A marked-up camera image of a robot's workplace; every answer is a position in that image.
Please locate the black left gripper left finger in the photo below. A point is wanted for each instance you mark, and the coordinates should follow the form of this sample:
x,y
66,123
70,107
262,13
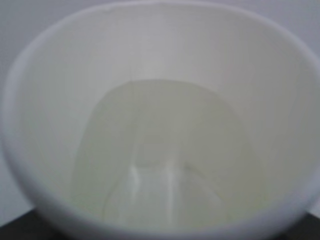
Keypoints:
x,y
28,227

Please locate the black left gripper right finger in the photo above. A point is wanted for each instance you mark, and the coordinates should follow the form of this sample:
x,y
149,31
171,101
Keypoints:
x,y
306,229

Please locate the white paper cup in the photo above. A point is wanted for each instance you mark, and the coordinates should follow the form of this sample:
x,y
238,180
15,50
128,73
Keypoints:
x,y
165,120

